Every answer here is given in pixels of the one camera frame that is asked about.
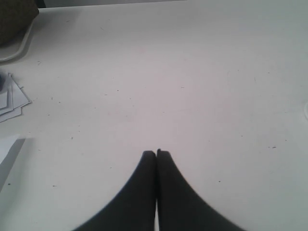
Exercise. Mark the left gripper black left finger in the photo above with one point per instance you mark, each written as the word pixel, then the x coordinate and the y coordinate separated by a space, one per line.
pixel 133 208

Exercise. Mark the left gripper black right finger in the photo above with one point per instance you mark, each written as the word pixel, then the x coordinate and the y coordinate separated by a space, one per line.
pixel 180 208

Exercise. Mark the white paper sheet edge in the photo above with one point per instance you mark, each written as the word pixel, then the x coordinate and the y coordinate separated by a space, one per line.
pixel 10 148

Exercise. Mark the white paper sheets stack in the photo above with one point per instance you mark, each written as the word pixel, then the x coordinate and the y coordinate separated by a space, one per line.
pixel 12 97

